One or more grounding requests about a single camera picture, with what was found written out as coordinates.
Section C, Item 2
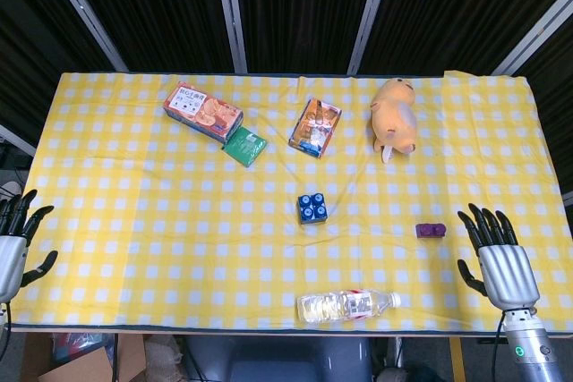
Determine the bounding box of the silver partition frame post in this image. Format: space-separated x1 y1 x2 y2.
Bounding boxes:
346 0 398 75
0 124 37 157
492 0 573 77
38 0 130 72
212 0 248 74

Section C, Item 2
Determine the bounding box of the yellow table leg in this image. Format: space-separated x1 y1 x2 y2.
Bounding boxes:
449 336 467 382

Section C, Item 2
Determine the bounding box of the green foil packet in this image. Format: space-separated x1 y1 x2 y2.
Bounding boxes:
222 125 269 168

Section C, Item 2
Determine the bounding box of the yellow white checkered tablecloth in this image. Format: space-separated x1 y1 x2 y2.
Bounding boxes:
8 69 573 328

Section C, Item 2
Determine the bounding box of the large orange blue snack box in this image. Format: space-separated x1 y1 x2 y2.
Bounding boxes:
161 81 245 145

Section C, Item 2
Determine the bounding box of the clear plastic water bottle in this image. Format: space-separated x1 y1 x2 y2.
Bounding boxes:
296 290 402 324

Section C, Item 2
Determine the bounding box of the small orange blue box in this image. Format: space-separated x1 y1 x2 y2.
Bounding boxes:
287 98 343 160

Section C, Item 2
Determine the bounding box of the brown cardboard box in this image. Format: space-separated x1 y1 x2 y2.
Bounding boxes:
38 333 147 382

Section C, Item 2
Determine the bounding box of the purple toy building block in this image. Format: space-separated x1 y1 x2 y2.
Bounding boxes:
415 222 448 240

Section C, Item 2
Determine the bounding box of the blue toy building block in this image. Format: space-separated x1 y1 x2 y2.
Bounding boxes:
297 192 329 225

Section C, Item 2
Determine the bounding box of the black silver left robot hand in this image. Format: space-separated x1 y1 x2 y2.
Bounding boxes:
0 189 59 305

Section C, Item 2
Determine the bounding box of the orange plush animal toy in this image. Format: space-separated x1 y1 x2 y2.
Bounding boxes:
369 77 420 165

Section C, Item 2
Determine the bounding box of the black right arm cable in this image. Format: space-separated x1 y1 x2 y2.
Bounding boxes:
491 312 509 382

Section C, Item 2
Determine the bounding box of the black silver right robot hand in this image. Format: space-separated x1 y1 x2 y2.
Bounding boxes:
456 202 541 312

